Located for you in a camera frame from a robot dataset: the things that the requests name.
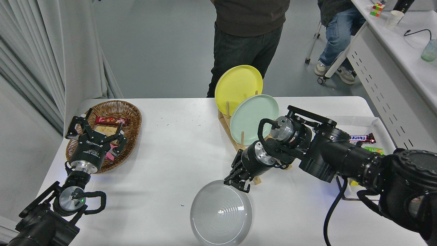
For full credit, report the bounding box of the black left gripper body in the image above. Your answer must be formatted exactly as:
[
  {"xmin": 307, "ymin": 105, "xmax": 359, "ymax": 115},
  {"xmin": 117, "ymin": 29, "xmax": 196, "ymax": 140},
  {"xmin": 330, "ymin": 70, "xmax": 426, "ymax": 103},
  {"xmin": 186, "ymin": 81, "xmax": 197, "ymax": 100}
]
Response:
[{"xmin": 69, "ymin": 136, "xmax": 111, "ymax": 170}]

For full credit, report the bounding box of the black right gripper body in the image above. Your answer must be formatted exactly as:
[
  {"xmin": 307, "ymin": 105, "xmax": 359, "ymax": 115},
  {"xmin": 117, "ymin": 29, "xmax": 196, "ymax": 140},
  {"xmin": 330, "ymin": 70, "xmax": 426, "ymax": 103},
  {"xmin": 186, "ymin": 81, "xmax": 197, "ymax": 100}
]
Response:
[{"xmin": 240, "ymin": 143, "xmax": 270, "ymax": 177}]

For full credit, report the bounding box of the grey plate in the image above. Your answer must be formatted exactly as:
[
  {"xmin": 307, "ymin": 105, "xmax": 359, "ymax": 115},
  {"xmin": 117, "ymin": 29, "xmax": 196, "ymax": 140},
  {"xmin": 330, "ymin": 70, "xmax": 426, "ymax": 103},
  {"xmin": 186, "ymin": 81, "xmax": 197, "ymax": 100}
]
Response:
[{"xmin": 190, "ymin": 180, "xmax": 253, "ymax": 246}]

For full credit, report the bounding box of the wooden plate rack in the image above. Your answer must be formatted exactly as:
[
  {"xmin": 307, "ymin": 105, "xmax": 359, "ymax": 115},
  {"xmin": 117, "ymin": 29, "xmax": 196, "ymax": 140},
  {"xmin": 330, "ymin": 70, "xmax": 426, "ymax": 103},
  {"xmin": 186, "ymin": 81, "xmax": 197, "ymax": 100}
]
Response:
[{"xmin": 218, "ymin": 91, "xmax": 293, "ymax": 185}]

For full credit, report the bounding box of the mint green plate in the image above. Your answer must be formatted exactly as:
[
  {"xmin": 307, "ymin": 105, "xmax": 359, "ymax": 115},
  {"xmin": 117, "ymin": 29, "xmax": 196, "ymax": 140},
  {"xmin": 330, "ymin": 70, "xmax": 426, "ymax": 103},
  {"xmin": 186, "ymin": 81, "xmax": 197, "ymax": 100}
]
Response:
[{"xmin": 229, "ymin": 94, "xmax": 280, "ymax": 146}]

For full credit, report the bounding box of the yellow plate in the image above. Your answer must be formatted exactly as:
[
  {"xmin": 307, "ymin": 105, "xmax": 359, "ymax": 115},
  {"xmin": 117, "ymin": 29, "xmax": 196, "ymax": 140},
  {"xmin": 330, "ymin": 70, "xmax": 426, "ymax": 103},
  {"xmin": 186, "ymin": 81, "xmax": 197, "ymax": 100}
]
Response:
[{"xmin": 214, "ymin": 65, "xmax": 264, "ymax": 117}]

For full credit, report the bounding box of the pale yellow snack pack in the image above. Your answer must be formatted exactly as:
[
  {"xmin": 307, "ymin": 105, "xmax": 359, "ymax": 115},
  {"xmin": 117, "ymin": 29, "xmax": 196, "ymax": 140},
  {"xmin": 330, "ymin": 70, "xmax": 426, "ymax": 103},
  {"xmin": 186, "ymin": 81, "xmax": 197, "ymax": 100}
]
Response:
[{"xmin": 94, "ymin": 125, "xmax": 120, "ymax": 137}]

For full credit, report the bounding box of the pink snack wrapper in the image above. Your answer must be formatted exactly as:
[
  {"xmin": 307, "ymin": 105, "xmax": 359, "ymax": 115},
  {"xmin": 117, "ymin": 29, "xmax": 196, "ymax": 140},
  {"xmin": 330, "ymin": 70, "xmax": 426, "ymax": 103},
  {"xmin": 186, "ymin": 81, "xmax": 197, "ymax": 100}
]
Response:
[{"xmin": 105, "ymin": 143, "xmax": 120, "ymax": 160}]

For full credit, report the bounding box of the red snack bar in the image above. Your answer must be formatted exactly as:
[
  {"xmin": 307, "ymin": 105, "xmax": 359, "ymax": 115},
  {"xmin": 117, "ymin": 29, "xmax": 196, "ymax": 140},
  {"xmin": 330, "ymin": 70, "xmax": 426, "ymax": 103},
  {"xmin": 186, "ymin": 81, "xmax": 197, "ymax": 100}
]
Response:
[{"xmin": 95, "ymin": 116, "xmax": 128, "ymax": 126}]

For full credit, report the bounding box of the brown wicker basket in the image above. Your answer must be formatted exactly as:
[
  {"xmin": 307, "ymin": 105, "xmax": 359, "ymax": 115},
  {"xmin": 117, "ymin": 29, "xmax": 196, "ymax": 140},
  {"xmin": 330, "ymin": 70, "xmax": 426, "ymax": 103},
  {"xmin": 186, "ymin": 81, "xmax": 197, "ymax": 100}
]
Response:
[{"xmin": 66, "ymin": 100, "xmax": 142, "ymax": 174}]

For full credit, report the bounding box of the grey curtain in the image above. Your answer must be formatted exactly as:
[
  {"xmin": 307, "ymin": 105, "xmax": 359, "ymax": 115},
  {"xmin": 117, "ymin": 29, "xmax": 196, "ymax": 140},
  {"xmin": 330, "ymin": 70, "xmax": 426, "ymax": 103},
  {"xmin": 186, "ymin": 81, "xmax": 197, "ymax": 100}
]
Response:
[{"xmin": 0, "ymin": 0, "xmax": 124, "ymax": 137}]

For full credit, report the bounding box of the brown Snickers bar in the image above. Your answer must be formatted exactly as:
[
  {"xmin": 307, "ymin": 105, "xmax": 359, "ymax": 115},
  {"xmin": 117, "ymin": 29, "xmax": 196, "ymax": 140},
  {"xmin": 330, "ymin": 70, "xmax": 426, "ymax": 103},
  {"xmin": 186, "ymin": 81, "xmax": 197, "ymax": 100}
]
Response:
[{"xmin": 348, "ymin": 133, "xmax": 377, "ymax": 144}]

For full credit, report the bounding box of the person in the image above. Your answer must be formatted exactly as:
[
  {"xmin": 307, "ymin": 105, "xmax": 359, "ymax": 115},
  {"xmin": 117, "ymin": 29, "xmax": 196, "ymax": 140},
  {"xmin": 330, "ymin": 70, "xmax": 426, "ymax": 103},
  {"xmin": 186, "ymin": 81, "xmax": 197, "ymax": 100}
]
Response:
[
  {"xmin": 314, "ymin": 0, "xmax": 367, "ymax": 85},
  {"xmin": 207, "ymin": 0, "xmax": 291, "ymax": 98}
]

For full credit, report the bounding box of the white rectangular tray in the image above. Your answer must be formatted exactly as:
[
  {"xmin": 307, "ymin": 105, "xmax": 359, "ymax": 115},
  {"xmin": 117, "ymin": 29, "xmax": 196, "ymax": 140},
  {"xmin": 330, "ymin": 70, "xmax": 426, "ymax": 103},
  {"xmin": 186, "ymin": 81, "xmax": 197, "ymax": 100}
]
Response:
[{"xmin": 323, "ymin": 115, "xmax": 398, "ymax": 201}]

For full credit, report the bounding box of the white chair leg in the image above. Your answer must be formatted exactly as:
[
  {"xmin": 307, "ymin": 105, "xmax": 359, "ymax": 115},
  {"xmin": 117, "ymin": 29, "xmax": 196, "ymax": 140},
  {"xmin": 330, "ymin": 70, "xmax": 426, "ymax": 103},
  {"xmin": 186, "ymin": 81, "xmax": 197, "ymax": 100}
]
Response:
[{"xmin": 305, "ymin": 20, "xmax": 323, "ymax": 65}]

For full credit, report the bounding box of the white perforated desk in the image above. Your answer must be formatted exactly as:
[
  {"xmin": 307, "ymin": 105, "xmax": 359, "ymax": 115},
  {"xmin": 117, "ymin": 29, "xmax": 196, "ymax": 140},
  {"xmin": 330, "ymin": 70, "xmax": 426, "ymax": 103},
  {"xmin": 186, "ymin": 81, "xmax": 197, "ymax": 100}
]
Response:
[{"xmin": 318, "ymin": 0, "xmax": 437, "ymax": 192}]

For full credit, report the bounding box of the colourful puzzle cube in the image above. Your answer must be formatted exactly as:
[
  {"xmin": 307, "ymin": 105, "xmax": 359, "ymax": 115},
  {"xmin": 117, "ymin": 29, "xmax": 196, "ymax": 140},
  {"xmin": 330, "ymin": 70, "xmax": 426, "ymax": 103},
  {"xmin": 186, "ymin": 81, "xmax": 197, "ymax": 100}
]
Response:
[{"xmin": 370, "ymin": 3, "xmax": 386, "ymax": 17}]

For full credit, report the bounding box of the white paper cup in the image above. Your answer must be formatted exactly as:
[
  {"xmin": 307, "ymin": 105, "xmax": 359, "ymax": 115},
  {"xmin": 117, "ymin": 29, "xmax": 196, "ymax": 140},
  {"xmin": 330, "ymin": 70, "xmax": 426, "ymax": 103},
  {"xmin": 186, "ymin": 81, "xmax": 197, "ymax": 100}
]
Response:
[{"xmin": 385, "ymin": 10, "xmax": 405, "ymax": 28}]

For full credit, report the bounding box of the green translucent cup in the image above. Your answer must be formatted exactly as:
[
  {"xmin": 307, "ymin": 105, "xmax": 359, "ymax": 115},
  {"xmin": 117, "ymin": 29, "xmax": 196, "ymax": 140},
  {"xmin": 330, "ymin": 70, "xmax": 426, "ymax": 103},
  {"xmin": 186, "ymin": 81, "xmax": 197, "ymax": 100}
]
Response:
[{"xmin": 421, "ymin": 39, "xmax": 437, "ymax": 62}]

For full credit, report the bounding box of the black object on desk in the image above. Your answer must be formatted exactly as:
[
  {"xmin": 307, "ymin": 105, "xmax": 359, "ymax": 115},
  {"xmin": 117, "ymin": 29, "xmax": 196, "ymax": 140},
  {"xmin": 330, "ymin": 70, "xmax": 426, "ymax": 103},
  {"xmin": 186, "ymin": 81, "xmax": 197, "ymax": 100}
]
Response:
[{"xmin": 393, "ymin": 0, "xmax": 416, "ymax": 14}]

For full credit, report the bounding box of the thin black cable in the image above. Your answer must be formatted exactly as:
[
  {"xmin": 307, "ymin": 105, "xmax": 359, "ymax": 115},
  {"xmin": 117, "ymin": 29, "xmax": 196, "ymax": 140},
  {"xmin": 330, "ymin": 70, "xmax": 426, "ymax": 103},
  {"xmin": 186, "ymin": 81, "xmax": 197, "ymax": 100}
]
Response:
[{"xmin": 404, "ymin": 29, "xmax": 433, "ymax": 43}]

